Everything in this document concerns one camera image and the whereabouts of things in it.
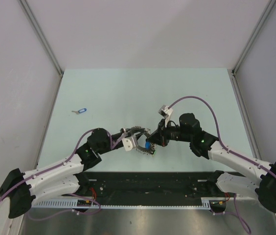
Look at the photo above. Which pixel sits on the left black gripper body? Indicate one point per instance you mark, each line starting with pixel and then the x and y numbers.
pixel 115 136

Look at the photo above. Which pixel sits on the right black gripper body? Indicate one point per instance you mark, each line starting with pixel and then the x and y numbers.
pixel 170 133

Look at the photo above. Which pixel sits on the large metal keyring disc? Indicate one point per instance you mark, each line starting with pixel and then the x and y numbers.
pixel 144 142

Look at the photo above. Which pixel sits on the key with blue tag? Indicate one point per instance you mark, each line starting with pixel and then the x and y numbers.
pixel 80 111

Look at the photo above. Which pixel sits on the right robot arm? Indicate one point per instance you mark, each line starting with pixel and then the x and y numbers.
pixel 257 178

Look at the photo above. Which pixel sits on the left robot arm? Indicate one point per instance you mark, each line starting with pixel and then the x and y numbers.
pixel 26 189

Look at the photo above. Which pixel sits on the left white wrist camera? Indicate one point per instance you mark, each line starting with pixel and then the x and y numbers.
pixel 130 143

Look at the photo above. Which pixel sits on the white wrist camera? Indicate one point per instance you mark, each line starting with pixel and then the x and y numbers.
pixel 130 143
pixel 165 112

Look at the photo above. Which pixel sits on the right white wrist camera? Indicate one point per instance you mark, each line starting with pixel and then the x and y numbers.
pixel 165 112

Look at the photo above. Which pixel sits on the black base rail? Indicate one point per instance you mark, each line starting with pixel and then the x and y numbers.
pixel 149 188

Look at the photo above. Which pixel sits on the white slotted cable duct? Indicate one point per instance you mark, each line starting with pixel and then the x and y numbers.
pixel 74 203

